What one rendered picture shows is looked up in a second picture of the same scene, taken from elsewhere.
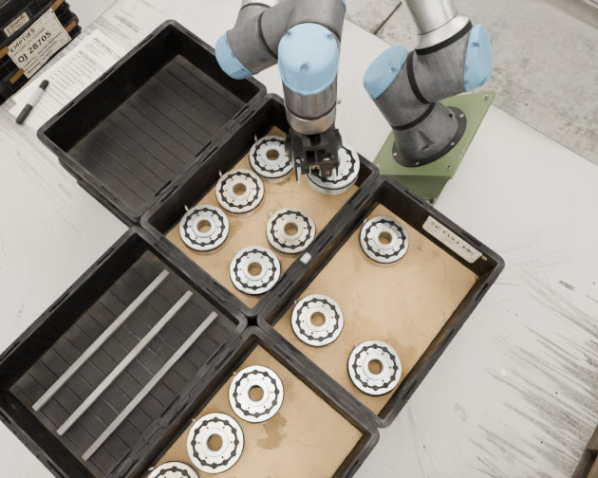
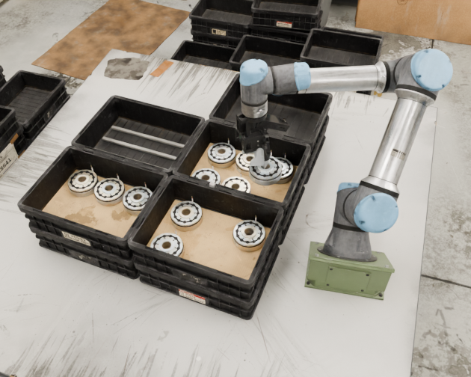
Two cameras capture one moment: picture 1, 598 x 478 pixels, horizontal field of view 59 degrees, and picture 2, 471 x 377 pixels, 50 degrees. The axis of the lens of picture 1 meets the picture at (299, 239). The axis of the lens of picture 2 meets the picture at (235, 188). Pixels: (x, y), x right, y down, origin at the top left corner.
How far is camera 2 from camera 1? 1.14 m
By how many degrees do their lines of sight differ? 41
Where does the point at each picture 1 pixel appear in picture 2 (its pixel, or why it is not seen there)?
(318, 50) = (251, 67)
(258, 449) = (111, 212)
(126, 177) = not seen: hidden behind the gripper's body
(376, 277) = (225, 240)
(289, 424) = (126, 221)
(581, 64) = not seen: outside the picture
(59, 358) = (137, 127)
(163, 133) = not seen: hidden behind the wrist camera
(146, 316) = (167, 149)
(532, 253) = (298, 363)
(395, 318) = (202, 256)
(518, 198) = (342, 344)
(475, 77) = (357, 212)
